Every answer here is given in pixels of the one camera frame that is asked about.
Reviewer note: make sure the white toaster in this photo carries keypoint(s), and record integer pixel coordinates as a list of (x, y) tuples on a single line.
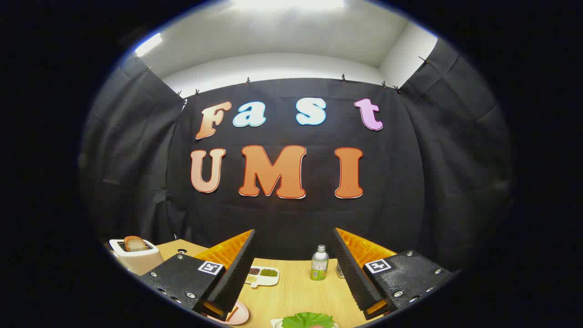
[(136, 262)]

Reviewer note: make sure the white divided dish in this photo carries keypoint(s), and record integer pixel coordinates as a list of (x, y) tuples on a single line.
[(268, 280)]

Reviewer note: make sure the toasted bread slice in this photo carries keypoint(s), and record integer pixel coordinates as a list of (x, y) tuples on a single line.
[(135, 244)]

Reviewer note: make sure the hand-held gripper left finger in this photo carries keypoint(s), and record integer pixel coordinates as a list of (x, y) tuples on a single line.
[(234, 278)]

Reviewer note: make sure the silver green drink bottle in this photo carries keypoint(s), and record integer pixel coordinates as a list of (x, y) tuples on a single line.
[(319, 264)]

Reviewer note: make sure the white rounded square plate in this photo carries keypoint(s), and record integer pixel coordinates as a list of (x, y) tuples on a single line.
[(275, 323)]

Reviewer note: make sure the ceiling light panel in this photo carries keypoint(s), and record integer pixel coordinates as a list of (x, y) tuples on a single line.
[(148, 44), (287, 3)]

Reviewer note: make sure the pink plate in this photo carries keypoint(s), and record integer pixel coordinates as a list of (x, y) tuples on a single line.
[(241, 315)]

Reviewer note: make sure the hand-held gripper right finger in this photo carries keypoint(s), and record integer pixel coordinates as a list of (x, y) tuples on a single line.
[(355, 278)]

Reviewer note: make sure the pile of green beans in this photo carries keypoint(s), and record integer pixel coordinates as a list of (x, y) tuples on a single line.
[(268, 272)]

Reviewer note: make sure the green lettuce leaf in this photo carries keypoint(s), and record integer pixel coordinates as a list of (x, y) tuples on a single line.
[(307, 320)]

